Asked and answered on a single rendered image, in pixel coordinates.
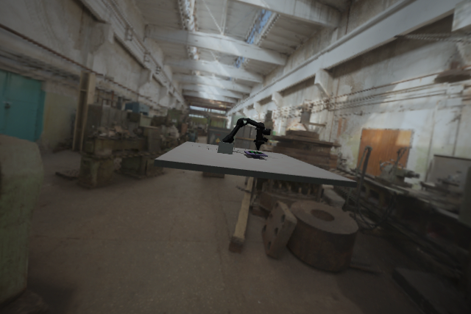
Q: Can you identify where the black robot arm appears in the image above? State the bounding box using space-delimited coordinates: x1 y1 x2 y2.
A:
222 118 271 143

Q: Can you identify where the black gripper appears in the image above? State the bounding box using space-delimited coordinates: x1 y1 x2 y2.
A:
254 135 264 151

